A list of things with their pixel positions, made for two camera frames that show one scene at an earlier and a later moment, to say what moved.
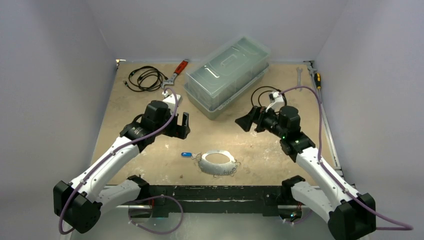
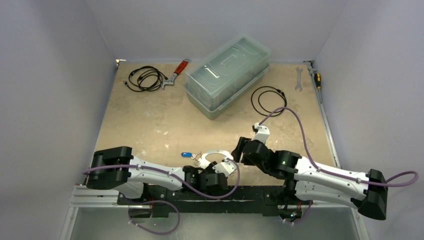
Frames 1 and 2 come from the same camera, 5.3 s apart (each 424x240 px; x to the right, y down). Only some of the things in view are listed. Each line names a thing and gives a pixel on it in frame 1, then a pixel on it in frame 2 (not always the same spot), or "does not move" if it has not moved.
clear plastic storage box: [220, 80] does not move
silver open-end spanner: [299, 70] does not move
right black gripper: [258, 119] → [239, 149]
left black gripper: [179, 131] → [209, 168]
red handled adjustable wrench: [178, 70] does not move
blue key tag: [186, 154] does not move
